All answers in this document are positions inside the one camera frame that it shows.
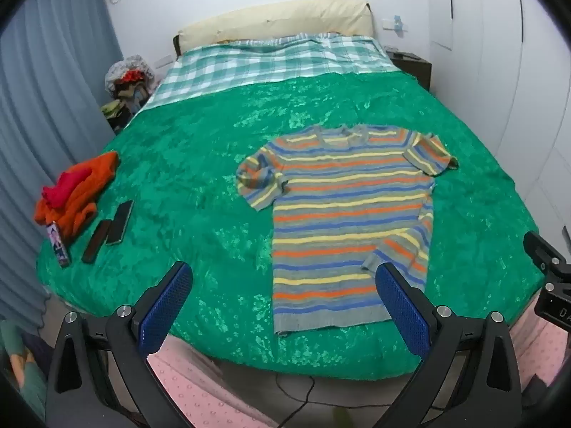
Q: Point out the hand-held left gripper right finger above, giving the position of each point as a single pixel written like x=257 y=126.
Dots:
x=401 y=307

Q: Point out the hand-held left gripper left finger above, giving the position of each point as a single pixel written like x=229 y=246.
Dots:
x=167 y=305

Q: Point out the striped knit sweater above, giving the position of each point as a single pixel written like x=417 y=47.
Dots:
x=348 y=214

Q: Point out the pile of clothes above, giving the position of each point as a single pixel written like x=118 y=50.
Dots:
x=129 y=80

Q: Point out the person's pink dotted pants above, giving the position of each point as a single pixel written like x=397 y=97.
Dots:
x=200 y=388

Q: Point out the large black phone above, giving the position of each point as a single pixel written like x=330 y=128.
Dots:
x=119 y=223

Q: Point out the green patterned bedspread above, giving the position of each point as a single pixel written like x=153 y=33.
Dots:
x=187 y=187

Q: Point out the orange knit garment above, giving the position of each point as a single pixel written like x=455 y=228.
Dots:
x=84 y=196

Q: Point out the red cloth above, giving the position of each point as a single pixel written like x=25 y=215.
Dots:
x=60 y=189

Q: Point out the white wardrobe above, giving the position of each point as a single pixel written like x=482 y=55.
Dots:
x=499 y=76

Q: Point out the dark wooden nightstand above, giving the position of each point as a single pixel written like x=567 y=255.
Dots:
x=417 y=69

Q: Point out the blue-grey curtain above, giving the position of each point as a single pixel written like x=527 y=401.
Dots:
x=44 y=98

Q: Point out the green plaid bed sheet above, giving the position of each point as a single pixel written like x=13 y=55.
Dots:
x=232 y=71

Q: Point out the cream pillow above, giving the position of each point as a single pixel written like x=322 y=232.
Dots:
x=285 y=20

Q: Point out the white wall socket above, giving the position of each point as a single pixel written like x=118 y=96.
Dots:
x=164 y=61

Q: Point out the dark wooden bed frame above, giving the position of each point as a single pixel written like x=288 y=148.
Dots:
x=176 y=45

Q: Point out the wall socket with blue plug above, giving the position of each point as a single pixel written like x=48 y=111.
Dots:
x=395 y=24

